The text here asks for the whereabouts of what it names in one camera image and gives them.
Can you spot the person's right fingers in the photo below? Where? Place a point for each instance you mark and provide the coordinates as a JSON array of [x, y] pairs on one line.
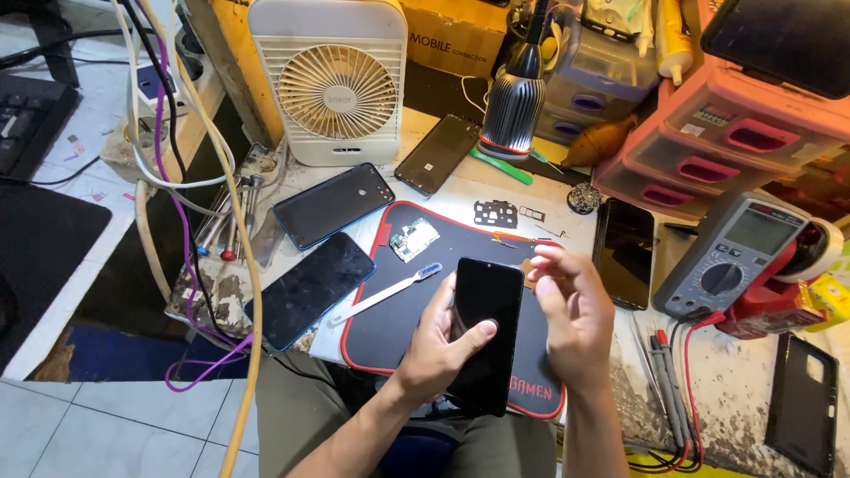
[[546, 272]]

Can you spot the person's right hand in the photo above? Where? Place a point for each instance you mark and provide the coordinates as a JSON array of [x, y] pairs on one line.
[[572, 312]]

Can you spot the person's left hand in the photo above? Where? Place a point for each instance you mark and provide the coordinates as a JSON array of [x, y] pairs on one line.
[[430, 345]]

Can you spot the black glossy phone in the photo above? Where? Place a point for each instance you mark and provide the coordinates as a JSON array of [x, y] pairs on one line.
[[623, 252]]

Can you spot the yellow packet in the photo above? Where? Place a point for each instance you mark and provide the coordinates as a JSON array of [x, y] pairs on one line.
[[830, 299]]

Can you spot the dark phone back cover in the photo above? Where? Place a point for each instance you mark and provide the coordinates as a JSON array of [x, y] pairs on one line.
[[438, 154]]

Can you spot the red tape dispenser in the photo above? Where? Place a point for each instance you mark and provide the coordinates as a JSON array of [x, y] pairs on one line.
[[770, 299]]

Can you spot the clear plastic drawer unit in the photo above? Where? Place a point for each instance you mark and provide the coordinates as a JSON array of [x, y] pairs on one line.
[[591, 73]]

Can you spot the brown blower bulb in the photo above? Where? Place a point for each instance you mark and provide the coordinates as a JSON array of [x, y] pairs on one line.
[[597, 143]]

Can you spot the white power strip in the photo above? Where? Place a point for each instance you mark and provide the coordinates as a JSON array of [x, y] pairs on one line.
[[166, 86]]

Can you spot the black keyboard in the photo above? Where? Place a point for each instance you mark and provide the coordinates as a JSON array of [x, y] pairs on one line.
[[30, 126]]

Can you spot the blue-framed phone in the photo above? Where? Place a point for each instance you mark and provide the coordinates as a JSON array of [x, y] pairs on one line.
[[311, 289], [334, 204]]

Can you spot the white blue-bristled toothbrush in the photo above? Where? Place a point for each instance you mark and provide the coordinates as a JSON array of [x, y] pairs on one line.
[[388, 292]]

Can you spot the black phone shield frame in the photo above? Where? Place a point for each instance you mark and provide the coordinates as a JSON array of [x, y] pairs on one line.
[[495, 214]]

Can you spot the yellow glue bottle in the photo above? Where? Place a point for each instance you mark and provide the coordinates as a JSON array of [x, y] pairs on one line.
[[672, 40]]

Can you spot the black multimeter probe lead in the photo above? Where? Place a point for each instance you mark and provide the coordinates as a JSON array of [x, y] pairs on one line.
[[664, 392]]

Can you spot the person's olive trousers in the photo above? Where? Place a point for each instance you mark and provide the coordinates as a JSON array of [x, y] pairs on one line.
[[299, 411]]

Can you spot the black tablet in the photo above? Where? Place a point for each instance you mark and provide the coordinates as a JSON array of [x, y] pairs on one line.
[[780, 43]]

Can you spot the black silver desk lamp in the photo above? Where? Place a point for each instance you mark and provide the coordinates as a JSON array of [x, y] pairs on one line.
[[515, 99]]

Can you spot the cardboard box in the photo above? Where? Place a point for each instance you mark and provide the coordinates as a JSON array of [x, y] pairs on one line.
[[455, 36]]

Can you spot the grey digital multimeter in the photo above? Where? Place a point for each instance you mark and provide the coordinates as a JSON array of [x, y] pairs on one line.
[[727, 255]]

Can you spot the sim card tray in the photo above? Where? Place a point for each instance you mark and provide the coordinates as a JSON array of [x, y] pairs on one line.
[[531, 213]]

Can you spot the green plastic pry tool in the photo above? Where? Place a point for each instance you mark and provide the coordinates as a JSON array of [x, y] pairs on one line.
[[502, 166]]

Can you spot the black smartphone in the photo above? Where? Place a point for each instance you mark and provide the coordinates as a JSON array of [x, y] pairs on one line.
[[485, 332]]

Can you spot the white tape roll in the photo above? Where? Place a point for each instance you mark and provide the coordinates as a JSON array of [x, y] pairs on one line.
[[820, 249]]

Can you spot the red multimeter probe lead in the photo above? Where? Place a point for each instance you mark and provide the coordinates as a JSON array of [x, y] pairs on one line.
[[690, 385]]

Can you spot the metal tweezers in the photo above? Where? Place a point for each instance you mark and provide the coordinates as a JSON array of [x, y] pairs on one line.
[[641, 352]]

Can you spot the bunch of screwdrivers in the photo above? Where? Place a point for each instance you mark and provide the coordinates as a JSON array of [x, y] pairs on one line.
[[229, 216]]

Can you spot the green phone circuit board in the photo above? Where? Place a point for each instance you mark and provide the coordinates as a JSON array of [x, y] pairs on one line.
[[414, 239]]

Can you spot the black red-edged work mat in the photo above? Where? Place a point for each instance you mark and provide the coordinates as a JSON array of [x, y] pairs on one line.
[[425, 292]]

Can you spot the white desk fan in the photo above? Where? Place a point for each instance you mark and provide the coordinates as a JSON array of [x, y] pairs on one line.
[[332, 79]]

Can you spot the pink plastic drawer unit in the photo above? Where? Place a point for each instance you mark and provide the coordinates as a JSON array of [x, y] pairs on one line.
[[724, 146]]

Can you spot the blue stool seat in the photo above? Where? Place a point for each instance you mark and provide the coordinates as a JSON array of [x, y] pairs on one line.
[[418, 451]]

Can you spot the black phone case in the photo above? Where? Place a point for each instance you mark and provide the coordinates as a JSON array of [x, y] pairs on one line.
[[800, 402]]

